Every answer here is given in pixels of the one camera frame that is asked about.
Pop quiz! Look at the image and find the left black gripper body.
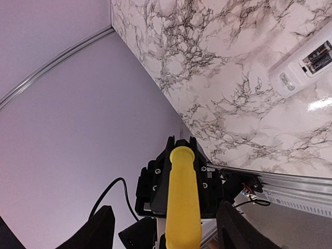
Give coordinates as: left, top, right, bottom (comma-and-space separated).
119, 136, 224, 248

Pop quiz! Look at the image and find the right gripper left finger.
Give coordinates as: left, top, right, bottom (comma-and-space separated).
57, 205, 115, 249

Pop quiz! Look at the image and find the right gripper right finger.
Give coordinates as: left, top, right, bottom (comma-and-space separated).
216, 201, 280, 249

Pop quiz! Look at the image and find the yellow handled screwdriver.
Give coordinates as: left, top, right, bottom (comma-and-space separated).
165, 146, 202, 248

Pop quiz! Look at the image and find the white remote control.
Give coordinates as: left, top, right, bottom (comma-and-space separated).
269, 22, 331, 98

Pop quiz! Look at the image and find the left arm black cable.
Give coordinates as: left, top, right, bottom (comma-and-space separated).
88, 177, 138, 221

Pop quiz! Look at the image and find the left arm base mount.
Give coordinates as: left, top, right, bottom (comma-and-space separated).
219, 170, 267, 206

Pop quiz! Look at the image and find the front aluminium rail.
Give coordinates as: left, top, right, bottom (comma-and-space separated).
207, 163, 331, 218

